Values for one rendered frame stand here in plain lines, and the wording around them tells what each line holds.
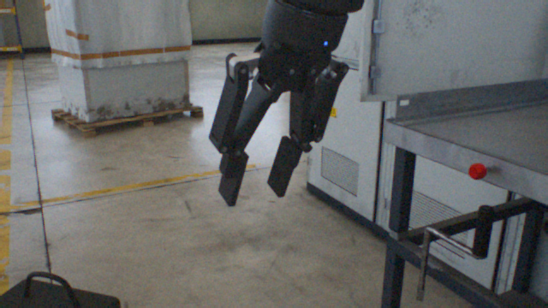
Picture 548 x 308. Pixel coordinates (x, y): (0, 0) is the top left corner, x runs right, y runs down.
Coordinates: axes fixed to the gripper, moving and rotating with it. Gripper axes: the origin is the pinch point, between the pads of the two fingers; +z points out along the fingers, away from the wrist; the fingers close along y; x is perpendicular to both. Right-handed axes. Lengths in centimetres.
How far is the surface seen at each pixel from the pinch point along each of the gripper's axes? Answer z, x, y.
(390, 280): 57, -12, -66
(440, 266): 40, -2, -64
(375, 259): 111, -53, -125
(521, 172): 6, 3, -57
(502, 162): 7, -1, -57
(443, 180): 62, -48, -134
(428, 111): 14, -29, -71
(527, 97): 9, -26, -109
